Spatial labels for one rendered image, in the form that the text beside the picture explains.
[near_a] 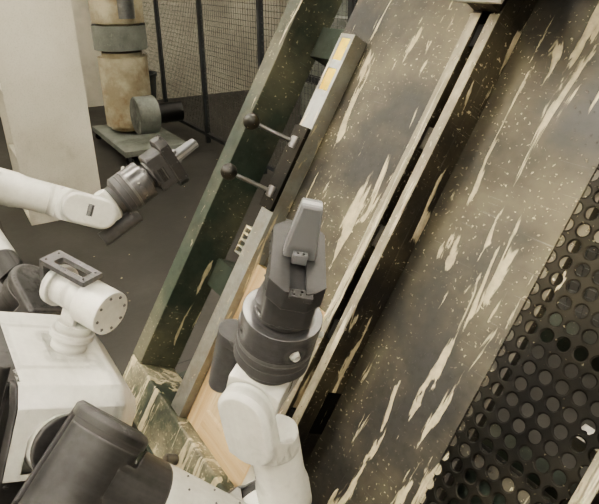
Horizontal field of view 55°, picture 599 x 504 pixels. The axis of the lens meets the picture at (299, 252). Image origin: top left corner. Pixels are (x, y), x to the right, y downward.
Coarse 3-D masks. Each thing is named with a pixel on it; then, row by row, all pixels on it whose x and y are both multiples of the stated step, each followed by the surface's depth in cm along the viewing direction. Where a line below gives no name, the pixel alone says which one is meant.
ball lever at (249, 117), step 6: (246, 114) 124; (252, 114) 124; (246, 120) 124; (252, 120) 124; (258, 120) 125; (246, 126) 124; (252, 126) 124; (258, 126) 126; (264, 126) 126; (270, 132) 126; (276, 132) 126; (282, 138) 127; (288, 138) 127; (294, 138) 126; (288, 144) 127; (294, 144) 126
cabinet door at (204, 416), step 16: (256, 272) 131; (256, 288) 129; (240, 304) 132; (208, 384) 133; (208, 400) 132; (192, 416) 135; (208, 416) 130; (208, 432) 129; (208, 448) 127; (224, 448) 123; (224, 464) 122; (240, 464) 118; (240, 480) 117
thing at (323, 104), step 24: (336, 48) 126; (360, 48) 125; (336, 72) 124; (312, 96) 128; (336, 96) 126; (312, 120) 126; (312, 144) 127; (288, 192) 128; (264, 216) 130; (264, 240) 130; (240, 264) 132; (240, 288) 131; (216, 312) 134; (216, 336) 132; (192, 360) 137; (192, 384) 134
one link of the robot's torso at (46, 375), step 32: (0, 320) 85; (32, 320) 89; (0, 352) 77; (32, 352) 80; (64, 352) 82; (96, 352) 86; (0, 384) 67; (32, 384) 73; (64, 384) 75; (96, 384) 78; (0, 416) 73; (32, 416) 72; (64, 416) 73; (128, 416) 82; (0, 448) 71; (32, 448) 71; (0, 480) 71
